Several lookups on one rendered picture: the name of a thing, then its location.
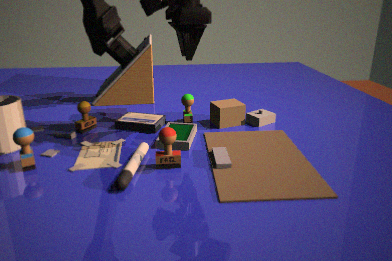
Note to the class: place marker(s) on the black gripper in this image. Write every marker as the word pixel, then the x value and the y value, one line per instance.
pixel 189 19

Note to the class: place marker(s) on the tan inspection card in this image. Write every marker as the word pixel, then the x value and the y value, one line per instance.
pixel 98 155

